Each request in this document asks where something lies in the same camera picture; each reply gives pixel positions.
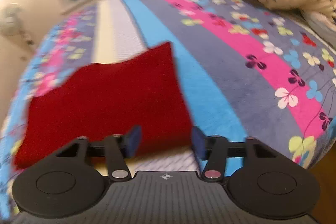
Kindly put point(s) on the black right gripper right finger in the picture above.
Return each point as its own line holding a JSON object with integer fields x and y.
{"x": 211, "y": 152}

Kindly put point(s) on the colourful floral bed blanket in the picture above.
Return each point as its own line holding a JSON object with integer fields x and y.
{"x": 243, "y": 71}

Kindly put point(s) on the red knit cardigan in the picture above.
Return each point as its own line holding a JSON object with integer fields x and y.
{"x": 99, "y": 100}

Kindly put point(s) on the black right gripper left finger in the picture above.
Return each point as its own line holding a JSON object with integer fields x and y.
{"x": 118, "y": 148}

